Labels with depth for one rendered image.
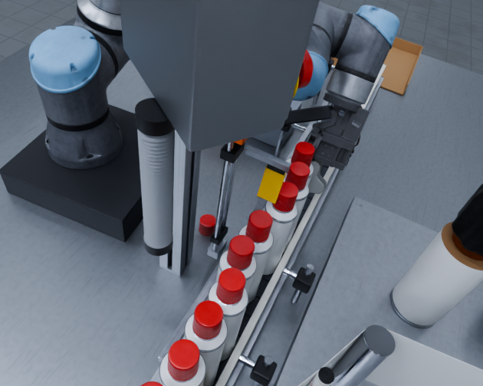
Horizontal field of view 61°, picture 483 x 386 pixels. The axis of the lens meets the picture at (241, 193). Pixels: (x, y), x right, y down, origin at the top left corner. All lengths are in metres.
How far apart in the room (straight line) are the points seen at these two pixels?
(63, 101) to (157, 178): 0.41
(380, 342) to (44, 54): 0.67
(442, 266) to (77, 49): 0.68
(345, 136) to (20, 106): 0.80
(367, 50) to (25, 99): 0.84
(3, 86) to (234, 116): 0.99
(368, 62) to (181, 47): 0.49
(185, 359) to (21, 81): 0.97
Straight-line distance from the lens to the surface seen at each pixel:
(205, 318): 0.48
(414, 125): 1.32
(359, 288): 0.80
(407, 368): 0.62
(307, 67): 0.38
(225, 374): 0.64
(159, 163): 0.41
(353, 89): 0.75
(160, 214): 0.47
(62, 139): 0.86
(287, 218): 0.63
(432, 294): 0.73
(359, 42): 0.75
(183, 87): 0.32
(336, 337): 0.74
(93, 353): 0.75
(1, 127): 1.14
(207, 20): 0.28
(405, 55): 1.67
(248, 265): 0.55
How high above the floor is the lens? 1.52
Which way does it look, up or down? 47 degrees down
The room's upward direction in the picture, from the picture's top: 11 degrees clockwise
